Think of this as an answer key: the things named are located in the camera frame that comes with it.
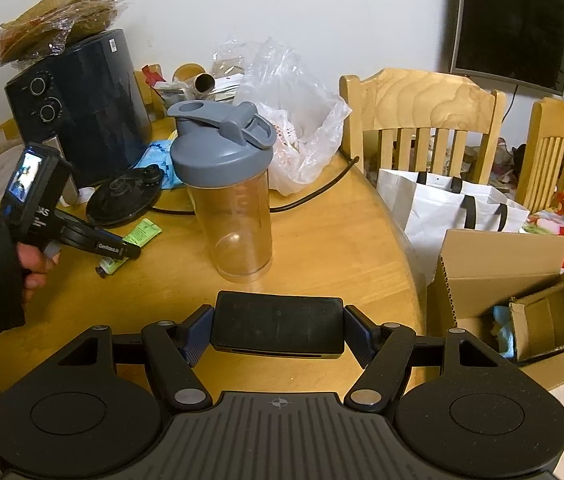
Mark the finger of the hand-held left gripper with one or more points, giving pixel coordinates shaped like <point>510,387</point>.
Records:
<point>117,247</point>

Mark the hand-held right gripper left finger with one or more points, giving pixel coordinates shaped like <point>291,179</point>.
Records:
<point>199,332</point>

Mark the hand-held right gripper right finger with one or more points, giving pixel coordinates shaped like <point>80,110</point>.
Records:
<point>356,332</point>

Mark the green tube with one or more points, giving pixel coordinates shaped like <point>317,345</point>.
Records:
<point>144,232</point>

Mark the black box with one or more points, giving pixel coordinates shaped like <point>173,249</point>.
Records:
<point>277,325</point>

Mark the wooden desktop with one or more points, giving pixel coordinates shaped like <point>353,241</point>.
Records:
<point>337,240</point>

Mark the person's left hand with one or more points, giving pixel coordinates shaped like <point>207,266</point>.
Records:
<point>34,265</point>

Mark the white ribbon strip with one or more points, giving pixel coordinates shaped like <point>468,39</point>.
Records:
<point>84,192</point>

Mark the black kettle base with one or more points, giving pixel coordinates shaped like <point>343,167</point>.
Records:
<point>122,200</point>

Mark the light blue packet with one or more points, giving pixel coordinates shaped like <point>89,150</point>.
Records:
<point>159,155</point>

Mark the dark blue air fryer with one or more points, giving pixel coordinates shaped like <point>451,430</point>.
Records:
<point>87,100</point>

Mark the clear shaker bottle grey lid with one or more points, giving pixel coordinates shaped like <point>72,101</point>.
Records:
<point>232,210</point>

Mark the white tote bag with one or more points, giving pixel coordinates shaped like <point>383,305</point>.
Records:
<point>426,220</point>

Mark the large cardboard box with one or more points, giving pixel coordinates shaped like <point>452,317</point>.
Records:
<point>486,270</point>

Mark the light blue cloth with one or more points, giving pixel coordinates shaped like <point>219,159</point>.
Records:
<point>504,325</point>

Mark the red packet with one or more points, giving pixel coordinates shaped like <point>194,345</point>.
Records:
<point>152,75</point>

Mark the plastic bag of flatbreads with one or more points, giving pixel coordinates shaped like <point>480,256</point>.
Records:
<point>62,10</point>

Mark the cardboard tube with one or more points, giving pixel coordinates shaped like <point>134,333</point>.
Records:
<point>204,82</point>

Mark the yellow bowl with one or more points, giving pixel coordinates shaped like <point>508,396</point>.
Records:
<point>187,70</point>

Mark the large clear plastic bag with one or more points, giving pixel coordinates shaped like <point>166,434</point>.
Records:
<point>307,125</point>

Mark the pile of colourful packets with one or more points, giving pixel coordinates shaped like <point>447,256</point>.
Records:
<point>546,220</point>

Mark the black television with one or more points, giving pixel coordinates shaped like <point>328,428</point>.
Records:
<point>511,20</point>

